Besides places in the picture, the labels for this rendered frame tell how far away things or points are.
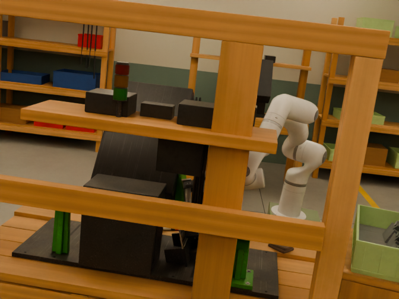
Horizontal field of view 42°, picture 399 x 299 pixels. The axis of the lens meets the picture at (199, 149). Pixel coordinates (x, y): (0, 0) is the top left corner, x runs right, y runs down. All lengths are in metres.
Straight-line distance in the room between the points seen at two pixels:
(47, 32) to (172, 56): 1.86
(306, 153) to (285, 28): 1.07
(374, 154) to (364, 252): 5.01
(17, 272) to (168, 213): 0.68
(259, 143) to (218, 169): 0.18
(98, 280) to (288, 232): 0.78
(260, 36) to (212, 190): 0.55
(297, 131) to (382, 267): 0.78
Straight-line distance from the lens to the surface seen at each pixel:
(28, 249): 2.34
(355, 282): 2.76
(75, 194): 1.91
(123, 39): 7.81
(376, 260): 2.73
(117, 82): 1.86
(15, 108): 7.81
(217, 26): 1.76
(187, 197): 2.17
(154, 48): 7.74
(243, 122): 1.78
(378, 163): 7.70
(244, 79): 1.76
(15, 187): 2.00
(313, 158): 2.69
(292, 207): 2.80
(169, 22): 1.79
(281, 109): 2.23
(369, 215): 3.28
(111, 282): 2.13
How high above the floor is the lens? 1.89
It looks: 13 degrees down
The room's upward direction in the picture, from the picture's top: 7 degrees clockwise
